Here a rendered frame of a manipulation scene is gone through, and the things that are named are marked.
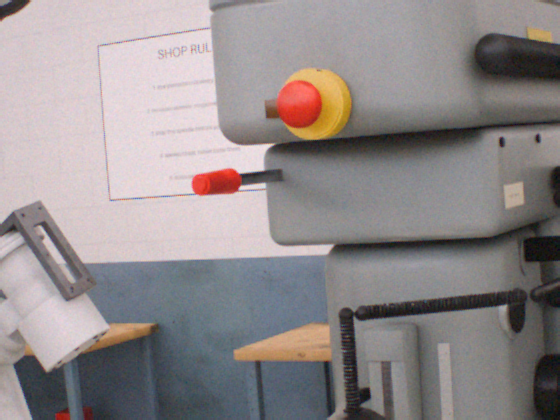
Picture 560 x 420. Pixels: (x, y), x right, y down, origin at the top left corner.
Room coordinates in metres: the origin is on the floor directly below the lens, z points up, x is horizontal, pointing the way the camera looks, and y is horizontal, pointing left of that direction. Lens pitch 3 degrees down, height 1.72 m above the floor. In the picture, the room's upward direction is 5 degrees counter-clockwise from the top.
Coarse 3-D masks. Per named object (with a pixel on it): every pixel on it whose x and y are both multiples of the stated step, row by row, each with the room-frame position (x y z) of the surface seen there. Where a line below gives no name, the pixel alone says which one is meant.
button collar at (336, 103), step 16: (288, 80) 1.05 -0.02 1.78; (304, 80) 1.05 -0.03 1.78; (320, 80) 1.04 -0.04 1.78; (336, 80) 1.04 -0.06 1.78; (320, 96) 1.04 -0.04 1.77; (336, 96) 1.03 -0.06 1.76; (336, 112) 1.03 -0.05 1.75; (288, 128) 1.06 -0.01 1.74; (304, 128) 1.05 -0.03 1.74; (320, 128) 1.04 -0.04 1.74; (336, 128) 1.04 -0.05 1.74
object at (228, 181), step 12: (228, 168) 1.11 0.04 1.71; (192, 180) 1.08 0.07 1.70; (204, 180) 1.07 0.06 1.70; (216, 180) 1.08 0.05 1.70; (228, 180) 1.09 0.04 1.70; (240, 180) 1.11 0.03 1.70; (252, 180) 1.14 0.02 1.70; (264, 180) 1.16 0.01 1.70; (276, 180) 1.18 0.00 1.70; (204, 192) 1.07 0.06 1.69; (216, 192) 1.08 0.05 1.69; (228, 192) 1.10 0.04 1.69
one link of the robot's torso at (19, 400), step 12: (0, 360) 1.01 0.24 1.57; (0, 372) 1.04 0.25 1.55; (12, 372) 1.06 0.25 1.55; (0, 384) 1.02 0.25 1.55; (12, 384) 1.04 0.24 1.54; (0, 396) 1.01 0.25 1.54; (12, 396) 1.03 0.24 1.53; (0, 408) 1.00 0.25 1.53; (12, 408) 1.01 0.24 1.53; (24, 408) 1.03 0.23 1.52
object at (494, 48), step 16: (480, 48) 1.02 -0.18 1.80; (496, 48) 1.01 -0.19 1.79; (512, 48) 1.01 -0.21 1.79; (528, 48) 1.06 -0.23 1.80; (544, 48) 1.10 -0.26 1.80; (480, 64) 1.02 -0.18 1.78; (496, 64) 1.01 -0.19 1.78; (512, 64) 1.02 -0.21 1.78; (528, 64) 1.06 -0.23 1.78; (544, 64) 1.10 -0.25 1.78
